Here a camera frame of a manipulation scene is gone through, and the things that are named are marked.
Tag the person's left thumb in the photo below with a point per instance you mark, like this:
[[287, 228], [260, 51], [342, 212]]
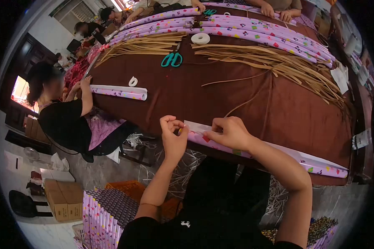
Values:
[[183, 130]]

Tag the small white tape roll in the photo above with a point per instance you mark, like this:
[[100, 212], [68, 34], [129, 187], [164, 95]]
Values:
[[133, 82]]

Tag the person's right thumb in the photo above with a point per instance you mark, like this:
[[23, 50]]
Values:
[[212, 135]]

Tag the person's right index finger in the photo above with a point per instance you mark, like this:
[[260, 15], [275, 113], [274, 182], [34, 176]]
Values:
[[219, 123]]

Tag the person's left index finger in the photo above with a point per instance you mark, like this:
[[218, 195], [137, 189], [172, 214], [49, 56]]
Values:
[[168, 120]]

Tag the orange plastic crate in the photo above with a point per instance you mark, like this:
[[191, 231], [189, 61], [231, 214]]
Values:
[[131, 188]]

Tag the person's body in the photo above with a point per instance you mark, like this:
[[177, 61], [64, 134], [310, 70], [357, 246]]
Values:
[[205, 233]]

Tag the pile of purple paper rolls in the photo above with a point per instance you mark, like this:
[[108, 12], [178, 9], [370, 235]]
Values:
[[237, 31]]

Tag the white paper sheets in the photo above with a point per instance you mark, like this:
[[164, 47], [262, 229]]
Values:
[[340, 77]]

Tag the pile of brown paper strips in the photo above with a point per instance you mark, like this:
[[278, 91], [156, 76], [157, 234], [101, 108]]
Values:
[[280, 63], [143, 46]]

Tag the large white tape roll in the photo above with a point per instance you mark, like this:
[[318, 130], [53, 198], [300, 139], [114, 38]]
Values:
[[200, 38]]

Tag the teal scissors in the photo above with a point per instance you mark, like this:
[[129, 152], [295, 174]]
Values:
[[210, 12], [172, 59]]

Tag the cardboard box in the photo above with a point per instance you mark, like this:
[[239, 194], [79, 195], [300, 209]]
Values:
[[65, 200]]

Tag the brown tablecloth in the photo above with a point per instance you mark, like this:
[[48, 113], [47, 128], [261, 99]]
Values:
[[205, 99]]

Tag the black chair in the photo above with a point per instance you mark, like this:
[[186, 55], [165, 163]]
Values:
[[25, 204]]

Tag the purple patterned wrapping paper roll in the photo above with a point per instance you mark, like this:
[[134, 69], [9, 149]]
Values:
[[286, 157], [120, 91]]

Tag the person's legs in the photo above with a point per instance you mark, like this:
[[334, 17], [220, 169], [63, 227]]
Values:
[[224, 186]]

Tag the person's left hand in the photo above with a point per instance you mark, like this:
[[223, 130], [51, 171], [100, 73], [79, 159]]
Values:
[[174, 141]]

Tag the person's right hand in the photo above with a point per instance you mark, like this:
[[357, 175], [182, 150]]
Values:
[[233, 135]]

